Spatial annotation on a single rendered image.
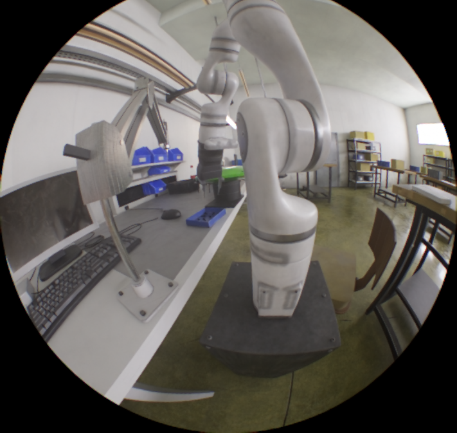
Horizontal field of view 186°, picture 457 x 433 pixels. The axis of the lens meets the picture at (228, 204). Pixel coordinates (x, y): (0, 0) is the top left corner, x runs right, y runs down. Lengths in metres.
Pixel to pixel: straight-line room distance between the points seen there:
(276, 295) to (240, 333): 0.10
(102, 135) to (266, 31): 0.23
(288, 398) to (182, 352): 0.77
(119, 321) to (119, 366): 0.08
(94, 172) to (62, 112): 1.10
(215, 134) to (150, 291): 0.37
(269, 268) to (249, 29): 0.31
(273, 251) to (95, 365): 0.31
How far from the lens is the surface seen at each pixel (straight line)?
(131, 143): 0.32
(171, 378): 1.21
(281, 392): 1.12
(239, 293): 0.32
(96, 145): 0.21
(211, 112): 0.36
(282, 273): 0.18
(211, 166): 0.42
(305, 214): 0.15
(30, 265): 0.67
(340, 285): 0.69
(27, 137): 1.21
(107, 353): 0.27
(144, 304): 0.27
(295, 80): 0.19
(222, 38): 0.37
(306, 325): 0.29
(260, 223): 0.15
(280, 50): 0.21
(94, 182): 0.21
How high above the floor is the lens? 1.11
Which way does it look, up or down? 16 degrees down
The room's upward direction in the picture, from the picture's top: 7 degrees counter-clockwise
